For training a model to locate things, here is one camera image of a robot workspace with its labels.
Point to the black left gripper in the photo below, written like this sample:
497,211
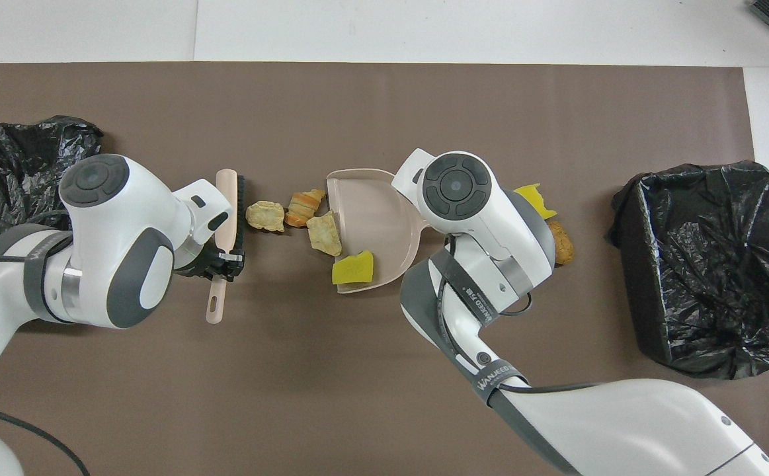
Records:
199,263

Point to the pink hand brush black bristles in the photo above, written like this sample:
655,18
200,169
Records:
227,205

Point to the pale toy bread chunk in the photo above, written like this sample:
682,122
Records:
265,216

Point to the striped toy croissant piece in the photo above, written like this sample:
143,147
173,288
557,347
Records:
305,207

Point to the toy croissant piece pale end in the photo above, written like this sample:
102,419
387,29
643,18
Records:
324,234

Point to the yellow sponge block green base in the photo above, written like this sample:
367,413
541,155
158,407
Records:
353,270

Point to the pink plastic dustpan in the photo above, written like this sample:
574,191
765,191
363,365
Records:
384,218

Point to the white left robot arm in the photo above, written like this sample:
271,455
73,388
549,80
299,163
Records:
113,225

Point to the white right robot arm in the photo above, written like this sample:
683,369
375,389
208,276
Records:
483,218

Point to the crumpled black trash bag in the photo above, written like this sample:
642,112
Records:
14,158

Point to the open bin with black bag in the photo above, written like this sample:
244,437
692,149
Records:
688,277

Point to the brown table mat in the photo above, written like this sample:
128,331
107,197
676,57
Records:
384,119

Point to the yellow sponge piece notched edge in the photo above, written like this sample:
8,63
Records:
537,201

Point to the brown toy potato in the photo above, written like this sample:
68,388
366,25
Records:
563,244

